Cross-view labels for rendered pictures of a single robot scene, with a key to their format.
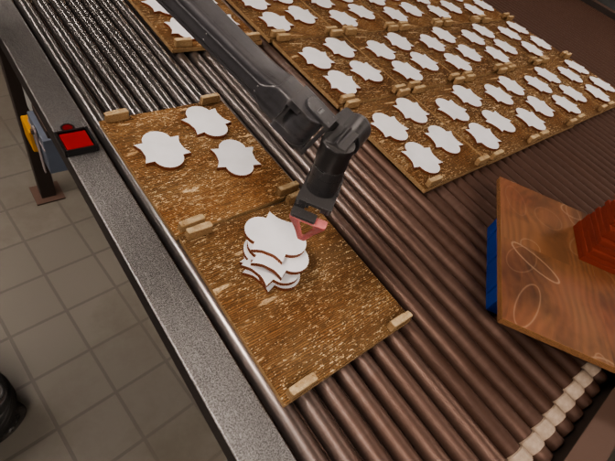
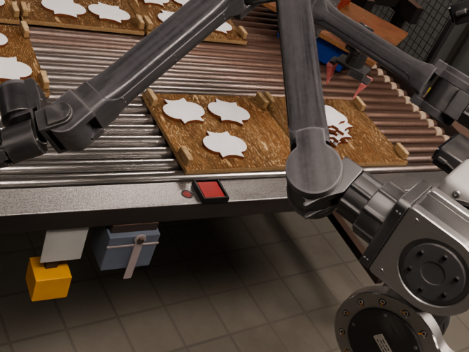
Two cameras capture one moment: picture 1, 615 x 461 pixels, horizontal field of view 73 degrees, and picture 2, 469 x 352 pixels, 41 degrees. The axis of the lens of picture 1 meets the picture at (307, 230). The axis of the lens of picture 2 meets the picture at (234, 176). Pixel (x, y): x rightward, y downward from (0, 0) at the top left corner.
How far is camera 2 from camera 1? 1.88 m
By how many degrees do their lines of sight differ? 55
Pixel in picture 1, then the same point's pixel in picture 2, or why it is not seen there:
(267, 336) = (373, 154)
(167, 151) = (228, 142)
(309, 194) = (361, 70)
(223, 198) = (271, 133)
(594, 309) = not seen: hidden behind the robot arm
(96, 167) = (237, 188)
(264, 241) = (331, 121)
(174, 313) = not seen: hidden behind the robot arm
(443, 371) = (377, 107)
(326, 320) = (359, 129)
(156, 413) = not seen: outside the picture
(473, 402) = (392, 106)
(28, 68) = (86, 202)
